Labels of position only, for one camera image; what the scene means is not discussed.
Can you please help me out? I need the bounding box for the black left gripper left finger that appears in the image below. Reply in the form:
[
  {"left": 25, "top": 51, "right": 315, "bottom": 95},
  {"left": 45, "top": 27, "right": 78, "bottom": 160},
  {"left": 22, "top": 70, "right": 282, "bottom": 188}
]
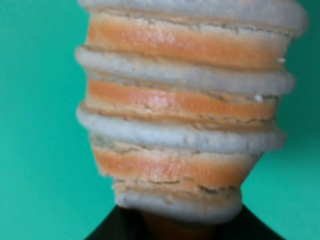
[{"left": 86, "top": 206, "right": 150, "bottom": 240}]

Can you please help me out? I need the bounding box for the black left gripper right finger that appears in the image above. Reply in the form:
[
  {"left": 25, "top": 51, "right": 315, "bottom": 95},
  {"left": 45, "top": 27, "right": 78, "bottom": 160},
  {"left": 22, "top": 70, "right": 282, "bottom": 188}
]
[{"left": 224, "top": 205, "right": 284, "bottom": 240}]

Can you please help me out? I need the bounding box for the orange white striped bread roll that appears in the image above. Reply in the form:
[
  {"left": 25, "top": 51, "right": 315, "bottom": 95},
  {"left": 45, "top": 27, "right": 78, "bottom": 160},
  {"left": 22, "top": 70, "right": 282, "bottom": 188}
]
[{"left": 75, "top": 0, "right": 308, "bottom": 224}]

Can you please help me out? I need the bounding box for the green table cloth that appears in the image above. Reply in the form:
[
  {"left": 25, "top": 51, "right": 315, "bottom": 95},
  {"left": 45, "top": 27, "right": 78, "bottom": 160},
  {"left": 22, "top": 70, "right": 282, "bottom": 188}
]
[{"left": 0, "top": 0, "right": 320, "bottom": 240}]

